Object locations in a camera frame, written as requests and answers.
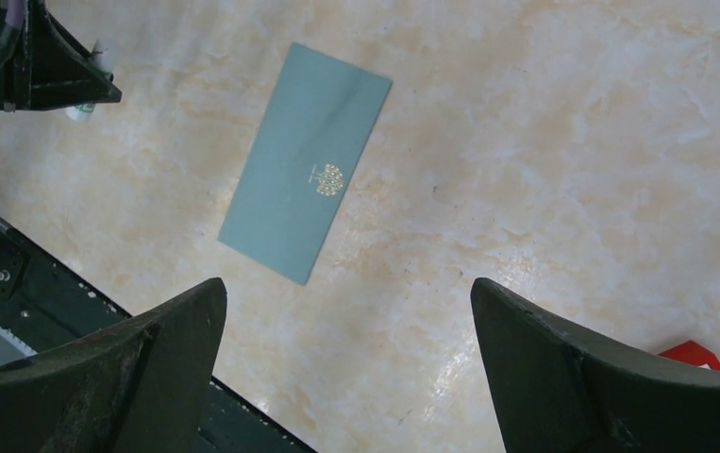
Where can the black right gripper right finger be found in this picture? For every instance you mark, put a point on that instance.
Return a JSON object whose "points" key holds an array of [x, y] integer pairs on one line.
{"points": [[560, 387]]}

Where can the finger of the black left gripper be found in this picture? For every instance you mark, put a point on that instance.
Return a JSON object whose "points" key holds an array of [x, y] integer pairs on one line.
{"points": [[55, 57], [51, 96]]}

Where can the green white glue stick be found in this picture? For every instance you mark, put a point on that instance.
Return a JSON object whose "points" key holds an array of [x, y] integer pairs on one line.
{"points": [[103, 58]]}

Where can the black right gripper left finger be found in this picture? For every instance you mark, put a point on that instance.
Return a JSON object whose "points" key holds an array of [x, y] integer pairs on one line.
{"points": [[137, 386]]}

